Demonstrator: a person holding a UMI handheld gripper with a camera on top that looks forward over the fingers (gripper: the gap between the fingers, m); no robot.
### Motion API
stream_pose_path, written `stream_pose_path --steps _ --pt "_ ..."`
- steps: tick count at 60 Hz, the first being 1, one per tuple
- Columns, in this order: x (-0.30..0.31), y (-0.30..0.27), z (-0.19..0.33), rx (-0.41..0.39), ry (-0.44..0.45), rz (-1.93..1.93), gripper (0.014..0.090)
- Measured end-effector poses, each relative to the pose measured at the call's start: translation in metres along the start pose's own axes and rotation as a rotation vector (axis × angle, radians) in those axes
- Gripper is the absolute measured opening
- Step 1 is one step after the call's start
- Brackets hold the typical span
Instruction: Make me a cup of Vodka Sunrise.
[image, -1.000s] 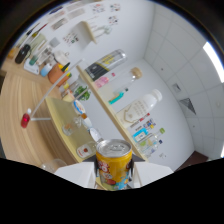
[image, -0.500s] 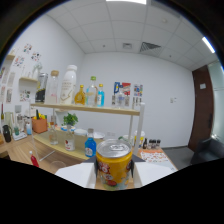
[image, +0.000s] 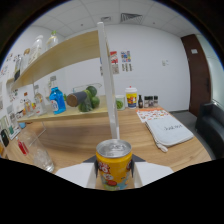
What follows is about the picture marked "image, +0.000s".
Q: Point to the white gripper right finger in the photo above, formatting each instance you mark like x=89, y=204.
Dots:
x=151, y=171

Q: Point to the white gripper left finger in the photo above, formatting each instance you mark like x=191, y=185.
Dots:
x=75, y=173

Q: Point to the yellow cartoon drink can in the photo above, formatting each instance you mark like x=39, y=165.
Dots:
x=114, y=166

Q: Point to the glass bottle green cap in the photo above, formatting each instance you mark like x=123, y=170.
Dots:
x=51, y=40

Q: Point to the yellow white cup red lid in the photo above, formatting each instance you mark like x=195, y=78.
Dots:
x=131, y=98

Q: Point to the clear drinking glass with ice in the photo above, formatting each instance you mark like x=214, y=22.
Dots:
x=38, y=153

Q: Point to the orange printed paper sheet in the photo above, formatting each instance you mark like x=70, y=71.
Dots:
x=151, y=114

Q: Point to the dark spice jars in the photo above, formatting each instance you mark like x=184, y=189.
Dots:
x=150, y=101

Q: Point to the black armchair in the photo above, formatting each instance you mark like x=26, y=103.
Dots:
x=211, y=128

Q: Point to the dark cylinder tool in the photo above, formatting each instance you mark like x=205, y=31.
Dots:
x=76, y=99

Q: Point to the blue liquid bottle silver cap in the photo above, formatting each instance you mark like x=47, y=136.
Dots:
x=57, y=100

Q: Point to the green mug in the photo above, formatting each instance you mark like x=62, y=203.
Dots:
x=120, y=102

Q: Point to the green limes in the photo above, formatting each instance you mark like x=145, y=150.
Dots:
x=89, y=98

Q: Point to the clear bottle red label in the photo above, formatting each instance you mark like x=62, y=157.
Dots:
x=40, y=103

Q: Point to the brown door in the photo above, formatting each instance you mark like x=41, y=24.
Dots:
x=197, y=73

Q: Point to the multicolour poster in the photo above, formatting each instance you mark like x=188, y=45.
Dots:
x=126, y=56

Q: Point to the tall black yellow can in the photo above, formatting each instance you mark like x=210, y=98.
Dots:
x=17, y=68

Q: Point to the red poster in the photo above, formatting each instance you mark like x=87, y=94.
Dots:
x=114, y=57

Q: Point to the glass jar cork lid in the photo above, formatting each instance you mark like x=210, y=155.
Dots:
x=25, y=60

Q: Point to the large white milk bottle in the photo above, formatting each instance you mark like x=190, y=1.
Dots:
x=36, y=50

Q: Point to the ceiling air vent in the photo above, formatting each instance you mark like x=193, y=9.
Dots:
x=131, y=17

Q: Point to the white frame wooden shelf rack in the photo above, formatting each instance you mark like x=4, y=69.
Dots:
x=66, y=66

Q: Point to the wall light switch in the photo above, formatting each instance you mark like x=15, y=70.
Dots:
x=165, y=62

